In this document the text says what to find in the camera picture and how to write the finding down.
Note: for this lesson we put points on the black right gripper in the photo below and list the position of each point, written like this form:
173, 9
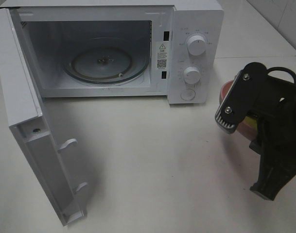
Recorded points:
275, 109

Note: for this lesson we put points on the round white door button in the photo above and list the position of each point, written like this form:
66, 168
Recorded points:
188, 94

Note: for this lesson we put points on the white timer knob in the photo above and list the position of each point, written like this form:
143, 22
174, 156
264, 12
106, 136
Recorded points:
191, 75

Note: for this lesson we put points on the upper white power knob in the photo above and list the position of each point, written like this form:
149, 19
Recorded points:
196, 44

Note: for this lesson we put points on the white warning label sticker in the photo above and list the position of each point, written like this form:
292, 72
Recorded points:
162, 54

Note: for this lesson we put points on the pink round plate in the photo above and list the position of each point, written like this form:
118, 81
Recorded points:
245, 130

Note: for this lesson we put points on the glass microwave turntable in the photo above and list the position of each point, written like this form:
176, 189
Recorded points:
108, 60

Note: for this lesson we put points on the white microwave oven body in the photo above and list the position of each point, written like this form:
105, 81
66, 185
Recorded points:
52, 28

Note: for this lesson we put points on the white microwave door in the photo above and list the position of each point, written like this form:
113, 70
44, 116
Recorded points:
28, 121

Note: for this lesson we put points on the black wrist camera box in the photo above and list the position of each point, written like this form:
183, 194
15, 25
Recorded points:
241, 96

